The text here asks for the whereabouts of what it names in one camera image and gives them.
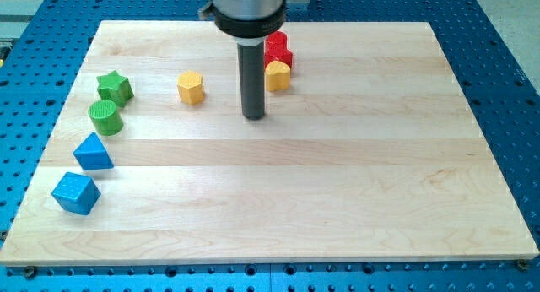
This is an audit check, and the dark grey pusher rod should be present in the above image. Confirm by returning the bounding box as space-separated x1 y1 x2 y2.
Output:
237 41 265 120

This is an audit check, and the green star block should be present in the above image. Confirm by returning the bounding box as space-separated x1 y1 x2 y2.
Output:
96 71 134 108

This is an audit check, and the yellow hexagon block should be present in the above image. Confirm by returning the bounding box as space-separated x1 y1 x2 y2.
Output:
176 71 205 105

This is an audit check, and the yellow heart block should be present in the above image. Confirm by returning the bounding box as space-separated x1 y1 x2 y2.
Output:
265 61 291 92

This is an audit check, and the red pentagon block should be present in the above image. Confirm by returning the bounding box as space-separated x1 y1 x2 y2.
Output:
264 48 294 68

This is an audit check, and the blue cube block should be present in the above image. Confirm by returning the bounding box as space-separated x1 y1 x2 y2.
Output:
51 172 101 215

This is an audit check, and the blue triangle block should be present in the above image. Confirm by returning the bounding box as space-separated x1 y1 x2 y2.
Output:
73 132 114 170

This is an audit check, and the light wooden board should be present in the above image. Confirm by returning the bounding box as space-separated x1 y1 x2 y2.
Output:
1 21 538 266

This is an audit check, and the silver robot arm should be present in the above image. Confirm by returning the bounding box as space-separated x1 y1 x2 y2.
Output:
197 0 310 46

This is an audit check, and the green cylinder block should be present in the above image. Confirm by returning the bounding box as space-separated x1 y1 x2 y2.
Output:
88 100 123 136

